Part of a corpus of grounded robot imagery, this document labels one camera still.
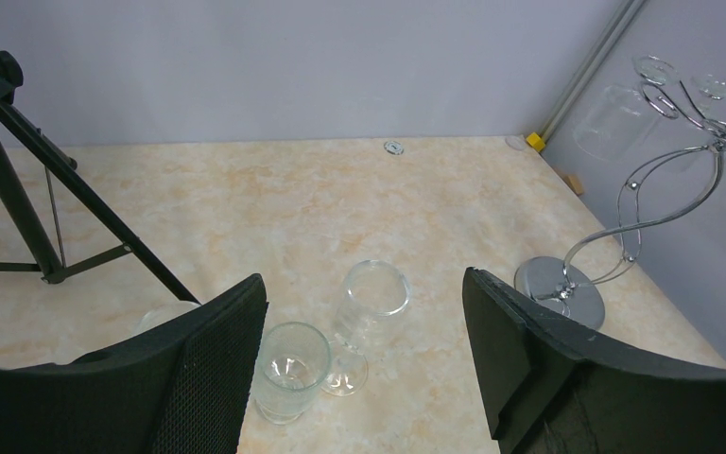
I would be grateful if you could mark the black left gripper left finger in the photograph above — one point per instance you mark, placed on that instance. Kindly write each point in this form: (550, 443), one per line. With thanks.
(180, 387)

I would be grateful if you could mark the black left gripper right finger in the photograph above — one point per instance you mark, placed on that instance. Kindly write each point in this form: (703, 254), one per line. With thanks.
(551, 385)

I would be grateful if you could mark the etched wine glass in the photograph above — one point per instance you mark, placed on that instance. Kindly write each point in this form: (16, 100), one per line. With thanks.
(622, 117)
(710, 96)

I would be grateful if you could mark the clear smooth wine glass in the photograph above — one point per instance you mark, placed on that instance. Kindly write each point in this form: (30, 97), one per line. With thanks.
(163, 314)

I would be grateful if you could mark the chrome wine glass rack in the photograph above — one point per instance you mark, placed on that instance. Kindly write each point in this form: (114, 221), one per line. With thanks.
(556, 284)

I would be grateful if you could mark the small wooden block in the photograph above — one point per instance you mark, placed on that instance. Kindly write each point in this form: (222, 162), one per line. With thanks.
(573, 183)

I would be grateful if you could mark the yellow clamp right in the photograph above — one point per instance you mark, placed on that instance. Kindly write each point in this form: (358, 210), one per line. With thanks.
(536, 141)

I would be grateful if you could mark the corner wall rail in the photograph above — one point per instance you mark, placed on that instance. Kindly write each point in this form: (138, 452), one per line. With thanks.
(618, 25)

